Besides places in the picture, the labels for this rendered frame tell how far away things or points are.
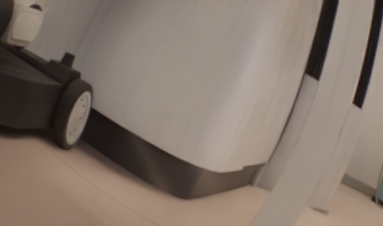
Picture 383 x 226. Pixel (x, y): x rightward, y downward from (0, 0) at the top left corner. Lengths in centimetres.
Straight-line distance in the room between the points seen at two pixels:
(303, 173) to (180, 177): 71
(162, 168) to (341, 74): 82
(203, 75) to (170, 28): 17
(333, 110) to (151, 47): 79
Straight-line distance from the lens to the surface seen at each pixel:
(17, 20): 118
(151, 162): 160
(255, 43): 151
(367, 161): 484
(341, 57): 93
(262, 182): 242
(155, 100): 155
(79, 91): 137
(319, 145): 92
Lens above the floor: 34
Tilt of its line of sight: 4 degrees down
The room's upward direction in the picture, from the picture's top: 25 degrees clockwise
